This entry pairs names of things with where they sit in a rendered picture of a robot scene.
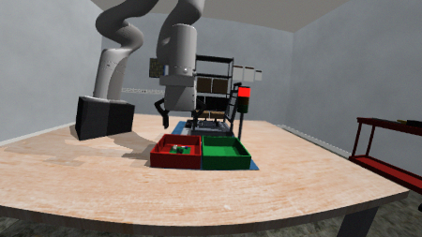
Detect green circuit board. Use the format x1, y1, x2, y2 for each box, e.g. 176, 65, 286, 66
169, 145, 191, 155

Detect red bin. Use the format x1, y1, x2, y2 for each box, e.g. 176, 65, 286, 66
150, 134, 201, 170

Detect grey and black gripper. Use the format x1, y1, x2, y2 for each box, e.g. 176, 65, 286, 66
154, 82, 207, 130

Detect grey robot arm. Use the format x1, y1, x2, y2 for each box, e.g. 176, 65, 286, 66
83, 0, 204, 104

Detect green bin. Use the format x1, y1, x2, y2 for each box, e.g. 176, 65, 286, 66
202, 136, 251, 170

